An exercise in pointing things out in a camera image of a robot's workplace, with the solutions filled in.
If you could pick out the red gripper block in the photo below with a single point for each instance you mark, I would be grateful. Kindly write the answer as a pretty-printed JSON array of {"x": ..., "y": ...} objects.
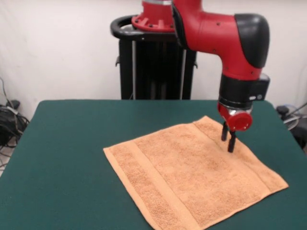
[{"x": 237, "y": 121}]

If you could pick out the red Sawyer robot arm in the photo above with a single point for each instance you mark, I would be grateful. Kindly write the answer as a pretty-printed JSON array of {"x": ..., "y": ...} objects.
[{"x": 216, "y": 33}]

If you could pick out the grey round base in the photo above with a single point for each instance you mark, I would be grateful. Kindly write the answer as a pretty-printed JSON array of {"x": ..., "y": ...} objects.
[{"x": 291, "y": 122}]

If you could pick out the black power adapter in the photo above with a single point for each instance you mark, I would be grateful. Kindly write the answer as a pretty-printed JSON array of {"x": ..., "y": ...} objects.
[{"x": 283, "y": 110}]

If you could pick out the dark green tablecloth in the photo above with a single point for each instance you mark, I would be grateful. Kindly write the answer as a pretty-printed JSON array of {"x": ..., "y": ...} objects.
[{"x": 60, "y": 167}]

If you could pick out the tan terry towel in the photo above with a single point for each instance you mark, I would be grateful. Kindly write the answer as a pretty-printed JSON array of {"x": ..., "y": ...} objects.
[{"x": 192, "y": 172}]

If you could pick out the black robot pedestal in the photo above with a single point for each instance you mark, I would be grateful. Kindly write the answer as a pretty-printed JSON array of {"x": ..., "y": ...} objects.
[{"x": 148, "y": 67}]

